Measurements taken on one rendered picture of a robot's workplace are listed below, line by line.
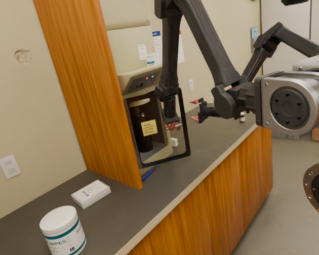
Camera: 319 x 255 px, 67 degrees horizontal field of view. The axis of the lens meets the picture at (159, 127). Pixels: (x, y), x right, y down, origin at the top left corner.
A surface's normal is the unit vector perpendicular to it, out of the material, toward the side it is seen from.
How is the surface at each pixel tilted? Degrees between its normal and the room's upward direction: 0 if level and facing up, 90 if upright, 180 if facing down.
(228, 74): 67
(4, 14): 90
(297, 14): 90
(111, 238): 0
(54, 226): 0
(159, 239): 90
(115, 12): 90
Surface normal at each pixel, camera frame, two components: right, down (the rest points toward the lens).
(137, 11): 0.74, 0.10
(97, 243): -0.18, -0.93
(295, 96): -0.88, 0.30
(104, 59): -0.65, 0.36
